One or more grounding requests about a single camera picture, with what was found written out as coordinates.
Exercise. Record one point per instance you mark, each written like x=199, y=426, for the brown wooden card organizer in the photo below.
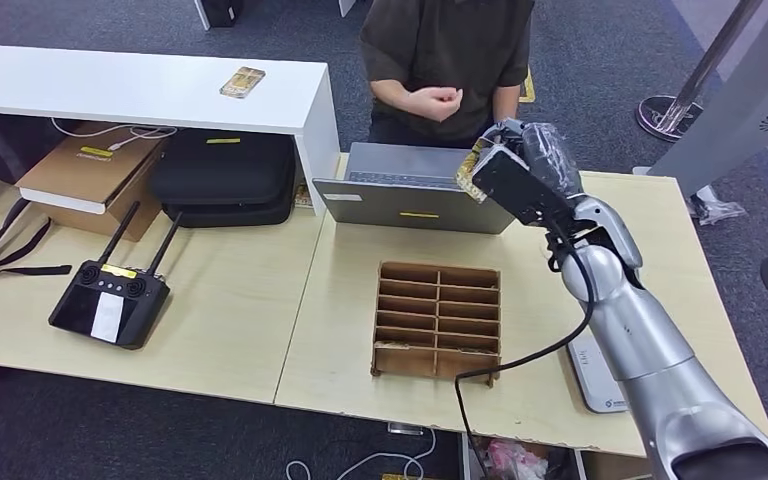
x=437, y=361

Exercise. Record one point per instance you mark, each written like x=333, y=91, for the black bin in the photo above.
x=222, y=10

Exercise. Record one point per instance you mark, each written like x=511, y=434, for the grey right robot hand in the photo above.
x=546, y=149

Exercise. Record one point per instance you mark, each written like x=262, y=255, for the black carrying case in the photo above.
x=225, y=172

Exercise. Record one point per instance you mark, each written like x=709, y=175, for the pink plastic bag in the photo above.
x=510, y=460

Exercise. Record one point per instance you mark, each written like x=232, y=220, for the grey panel with fan logo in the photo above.
x=742, y=112

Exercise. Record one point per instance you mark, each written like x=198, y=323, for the grey laptop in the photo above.
x=397, y=208

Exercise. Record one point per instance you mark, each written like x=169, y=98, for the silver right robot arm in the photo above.
x=642, y=338

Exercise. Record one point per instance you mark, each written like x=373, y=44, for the white desk shelf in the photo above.
x=126, y=86

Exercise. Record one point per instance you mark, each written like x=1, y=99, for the black remote controller with antennas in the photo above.
x=109, y=305

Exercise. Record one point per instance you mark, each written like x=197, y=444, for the person's right forearm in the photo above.
x=390, y=93

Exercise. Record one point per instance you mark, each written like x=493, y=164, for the chrome stanchion post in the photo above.
x=665, y=116

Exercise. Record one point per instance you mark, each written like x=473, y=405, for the autumn print ID card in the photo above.
x=469, y=175

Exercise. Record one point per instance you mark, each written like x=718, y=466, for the white furniture leg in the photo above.
x=201, y=13
x=345, y=5

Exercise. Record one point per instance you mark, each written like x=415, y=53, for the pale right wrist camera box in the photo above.
x=520, y=189

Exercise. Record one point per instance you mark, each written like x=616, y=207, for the person's right hand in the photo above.
x=434, y=104

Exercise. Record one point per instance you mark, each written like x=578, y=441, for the clear plastic wrap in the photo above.
x=715, y=208

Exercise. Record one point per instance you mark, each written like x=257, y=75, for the printed booklet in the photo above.
x=303, y=197

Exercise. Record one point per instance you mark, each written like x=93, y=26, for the person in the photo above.
x=450, y=46

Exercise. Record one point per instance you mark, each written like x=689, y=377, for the brown cardboard box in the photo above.
x=86, y=172

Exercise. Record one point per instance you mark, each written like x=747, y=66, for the person's left forearm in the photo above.
x=506, y=102

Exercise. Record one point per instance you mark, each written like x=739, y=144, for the room key card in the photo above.
x=477, y=351
x=390, y=345

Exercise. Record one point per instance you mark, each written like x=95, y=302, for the metal desk bracket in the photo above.
x=405, y=429

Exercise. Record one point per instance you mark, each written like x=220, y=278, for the white card reader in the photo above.
x=589, y=378

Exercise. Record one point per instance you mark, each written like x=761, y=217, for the brown open storage box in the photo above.
x=609, y=467

